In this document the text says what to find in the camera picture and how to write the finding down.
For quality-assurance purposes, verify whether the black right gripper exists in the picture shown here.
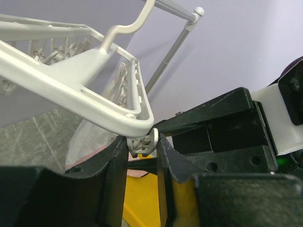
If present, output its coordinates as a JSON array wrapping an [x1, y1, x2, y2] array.
[[128, 87, 277, 177]]

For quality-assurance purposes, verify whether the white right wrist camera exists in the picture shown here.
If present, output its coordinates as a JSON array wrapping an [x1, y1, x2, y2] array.
[[251, 57, 303, 156]]

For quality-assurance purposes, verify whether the yellow plastic tray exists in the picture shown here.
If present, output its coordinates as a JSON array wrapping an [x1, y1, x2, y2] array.
[[123, 155, 202, 227]]

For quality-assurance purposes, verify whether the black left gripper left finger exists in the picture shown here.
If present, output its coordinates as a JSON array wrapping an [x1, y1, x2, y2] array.
[[0, 136, 128, 227]]

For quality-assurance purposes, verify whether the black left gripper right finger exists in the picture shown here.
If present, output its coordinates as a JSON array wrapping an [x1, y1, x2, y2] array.
[[157, 135, 303, 227]]

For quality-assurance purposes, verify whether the white pink underwear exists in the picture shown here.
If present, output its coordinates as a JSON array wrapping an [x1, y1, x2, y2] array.
[[65, 120, 117, 170]]

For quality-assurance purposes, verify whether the white metal clothes rack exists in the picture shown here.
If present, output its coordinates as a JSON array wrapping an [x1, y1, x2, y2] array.
[[145, 0, 205, 94]]

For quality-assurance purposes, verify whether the white far-side hanger clip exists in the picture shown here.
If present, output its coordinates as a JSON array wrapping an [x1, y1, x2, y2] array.
[[126, 128, 159, 158]]

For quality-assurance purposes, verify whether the white plastic clip hanger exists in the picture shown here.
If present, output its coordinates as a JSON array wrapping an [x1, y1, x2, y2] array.
[[0, 0, 155, 138]]

